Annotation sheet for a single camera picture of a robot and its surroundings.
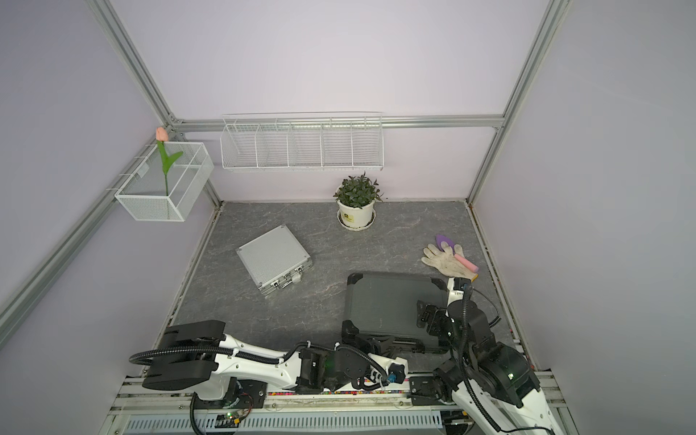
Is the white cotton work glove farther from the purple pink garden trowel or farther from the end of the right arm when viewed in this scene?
the end of the right arm

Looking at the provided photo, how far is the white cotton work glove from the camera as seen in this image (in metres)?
0.99

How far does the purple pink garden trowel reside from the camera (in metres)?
0.98
